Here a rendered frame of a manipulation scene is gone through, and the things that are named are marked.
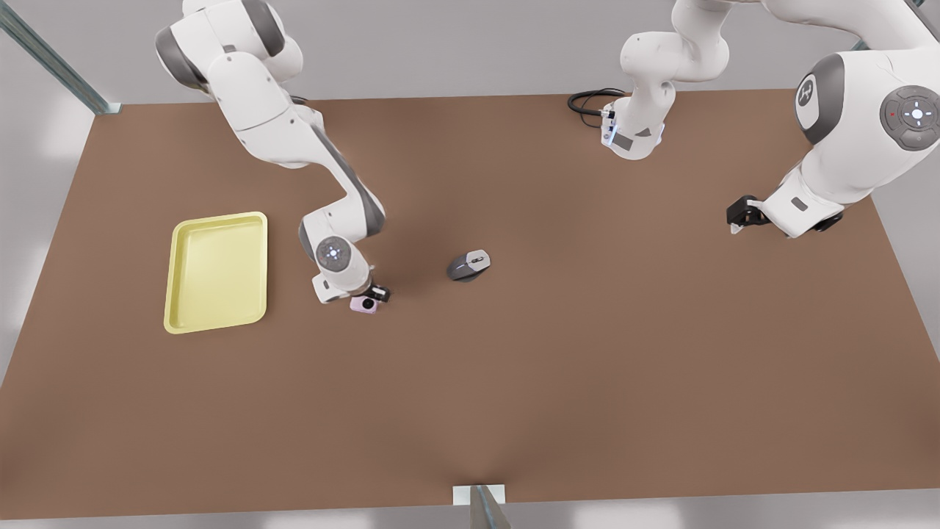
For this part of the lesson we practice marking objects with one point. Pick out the small pink camera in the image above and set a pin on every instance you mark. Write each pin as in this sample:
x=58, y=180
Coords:
x=364, y=303

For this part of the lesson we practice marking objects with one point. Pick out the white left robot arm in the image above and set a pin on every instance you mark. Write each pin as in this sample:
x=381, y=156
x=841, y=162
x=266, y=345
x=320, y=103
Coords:
x=852, y=139

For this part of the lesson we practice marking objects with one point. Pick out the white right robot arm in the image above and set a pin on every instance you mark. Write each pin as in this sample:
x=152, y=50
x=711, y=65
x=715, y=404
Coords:
x=264, y=110

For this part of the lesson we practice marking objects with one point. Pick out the grey computer mouse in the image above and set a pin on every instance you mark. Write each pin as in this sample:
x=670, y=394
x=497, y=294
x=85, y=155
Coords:
x=468, y=265

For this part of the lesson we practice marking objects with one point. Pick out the yellow rectangular tray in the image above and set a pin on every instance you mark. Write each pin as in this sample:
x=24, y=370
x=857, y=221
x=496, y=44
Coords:
x=217, y=272

